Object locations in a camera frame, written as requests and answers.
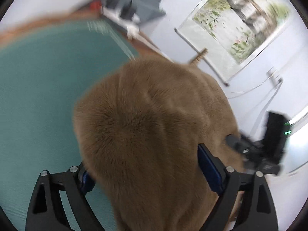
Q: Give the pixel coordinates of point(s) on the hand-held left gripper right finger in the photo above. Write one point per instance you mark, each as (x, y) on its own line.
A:
(211, 170)

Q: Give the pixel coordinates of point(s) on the brown fluffy towel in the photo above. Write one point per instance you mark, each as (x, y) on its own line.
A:
(149, 125)

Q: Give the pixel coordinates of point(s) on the green woven mat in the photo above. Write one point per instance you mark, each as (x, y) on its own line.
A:
(43, 96)

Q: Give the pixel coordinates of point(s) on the bright window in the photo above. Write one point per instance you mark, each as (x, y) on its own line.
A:
(300, 144)

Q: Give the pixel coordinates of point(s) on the small red object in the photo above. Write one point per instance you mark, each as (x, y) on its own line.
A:
(95, 5)

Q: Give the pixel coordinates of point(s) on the hanging scroll painting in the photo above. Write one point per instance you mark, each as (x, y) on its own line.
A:
(228, 16)

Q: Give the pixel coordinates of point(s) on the wooden table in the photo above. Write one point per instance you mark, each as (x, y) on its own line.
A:
(24, 26)

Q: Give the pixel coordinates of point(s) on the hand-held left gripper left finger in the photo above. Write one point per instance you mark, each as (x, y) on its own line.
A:
(48, 209)

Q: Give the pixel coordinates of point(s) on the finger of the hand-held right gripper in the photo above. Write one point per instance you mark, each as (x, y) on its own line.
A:
(237, 143)

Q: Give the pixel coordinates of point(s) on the white power strip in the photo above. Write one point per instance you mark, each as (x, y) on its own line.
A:
(113, 14)

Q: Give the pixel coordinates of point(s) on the wall socket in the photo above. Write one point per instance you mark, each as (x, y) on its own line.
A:
(274, 75)

